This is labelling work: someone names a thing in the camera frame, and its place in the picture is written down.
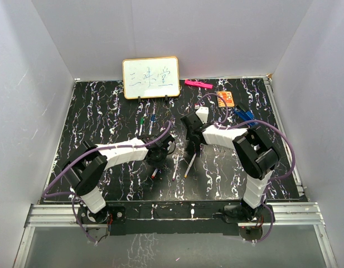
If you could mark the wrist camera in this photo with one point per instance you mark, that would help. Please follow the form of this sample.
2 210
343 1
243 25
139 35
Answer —
202 113
166 141

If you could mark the blue stapler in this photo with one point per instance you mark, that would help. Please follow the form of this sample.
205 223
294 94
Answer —
243 112

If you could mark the yellow framed whiteboard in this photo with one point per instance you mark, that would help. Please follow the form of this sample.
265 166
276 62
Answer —
151 78

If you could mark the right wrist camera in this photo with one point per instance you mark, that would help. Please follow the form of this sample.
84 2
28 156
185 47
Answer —
202 113

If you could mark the purple white pen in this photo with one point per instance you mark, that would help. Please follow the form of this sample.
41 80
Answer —
176 167

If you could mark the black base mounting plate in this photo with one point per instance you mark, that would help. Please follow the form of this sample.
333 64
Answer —
105 219

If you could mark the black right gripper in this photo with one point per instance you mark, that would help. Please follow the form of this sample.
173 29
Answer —
189 137

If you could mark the red white pen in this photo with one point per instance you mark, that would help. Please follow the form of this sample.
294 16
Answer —
154 173

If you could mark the orange card box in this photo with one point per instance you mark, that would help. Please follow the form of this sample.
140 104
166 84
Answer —
226 99

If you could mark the orange white pen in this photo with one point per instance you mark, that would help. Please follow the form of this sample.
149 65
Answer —
190 165

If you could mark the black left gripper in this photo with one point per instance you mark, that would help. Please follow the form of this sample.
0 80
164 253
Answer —
158 164

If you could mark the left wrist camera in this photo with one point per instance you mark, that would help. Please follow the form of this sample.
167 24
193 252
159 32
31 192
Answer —
166 141

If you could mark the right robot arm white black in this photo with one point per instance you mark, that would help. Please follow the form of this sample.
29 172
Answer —
256 152

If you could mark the green white pen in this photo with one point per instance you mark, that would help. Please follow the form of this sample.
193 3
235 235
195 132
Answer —
141 126

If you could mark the aluminium frame rail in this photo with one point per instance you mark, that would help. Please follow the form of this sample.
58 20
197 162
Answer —
283 213

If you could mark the blue white pen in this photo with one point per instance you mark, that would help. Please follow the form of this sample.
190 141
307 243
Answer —
151 123

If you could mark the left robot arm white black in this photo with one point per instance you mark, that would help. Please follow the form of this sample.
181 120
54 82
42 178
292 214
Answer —
89 161

